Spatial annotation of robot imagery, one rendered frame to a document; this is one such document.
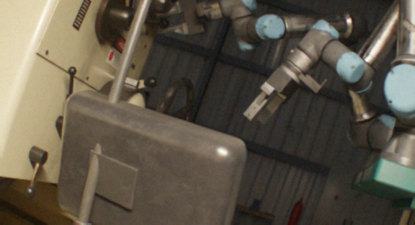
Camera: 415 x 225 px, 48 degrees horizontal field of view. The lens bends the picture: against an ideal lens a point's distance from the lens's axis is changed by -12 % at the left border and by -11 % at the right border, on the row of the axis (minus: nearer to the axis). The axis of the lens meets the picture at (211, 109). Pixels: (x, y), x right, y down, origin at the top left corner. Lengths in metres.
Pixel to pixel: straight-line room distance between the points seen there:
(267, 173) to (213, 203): 8.13
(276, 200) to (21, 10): 7.92
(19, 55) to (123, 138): 0.44
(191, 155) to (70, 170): 0.26
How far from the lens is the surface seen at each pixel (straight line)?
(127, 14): 1.38
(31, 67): 1.17
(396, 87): 1.22
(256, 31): 1.54
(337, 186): 8.32
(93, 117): 0.86
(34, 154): 1.27
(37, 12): 1.19
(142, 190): 0.82
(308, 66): 1.38
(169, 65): 9.43
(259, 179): 8.92
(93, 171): 0.86
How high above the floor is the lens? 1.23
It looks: 7 degrees up
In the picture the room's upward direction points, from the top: 20 degrees clockwise
